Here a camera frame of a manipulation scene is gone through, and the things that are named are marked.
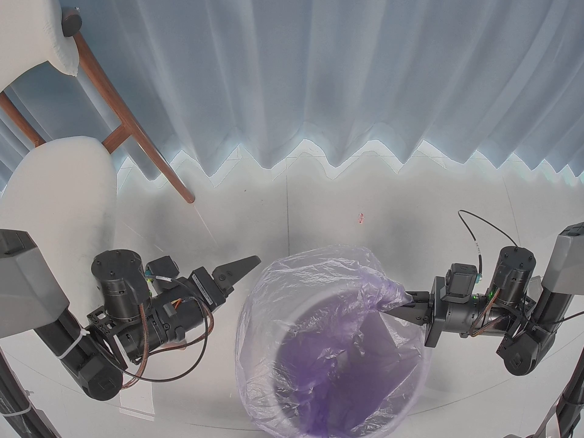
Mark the white trash bin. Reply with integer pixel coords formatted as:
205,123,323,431
269,289,425,438

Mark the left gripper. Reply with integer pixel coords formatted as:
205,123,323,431
148,255,262,348

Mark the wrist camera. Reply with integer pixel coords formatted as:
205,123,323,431
443,263,479,298
145,255,179,291

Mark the white chair with wooden legs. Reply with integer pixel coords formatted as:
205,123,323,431
0,0,196,307

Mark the black cable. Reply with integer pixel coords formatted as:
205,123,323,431
458,209,521,273
121,306,216,382

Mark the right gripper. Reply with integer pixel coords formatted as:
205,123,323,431
387,275,492,348

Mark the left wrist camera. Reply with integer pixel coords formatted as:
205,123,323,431
145,255,179,291

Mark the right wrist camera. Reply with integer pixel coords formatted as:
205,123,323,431
443,263,479,298

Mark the purple plastic bag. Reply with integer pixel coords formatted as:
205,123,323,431
235,243,437,438

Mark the pale blue curtain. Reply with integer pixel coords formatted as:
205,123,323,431
0,0,584,187

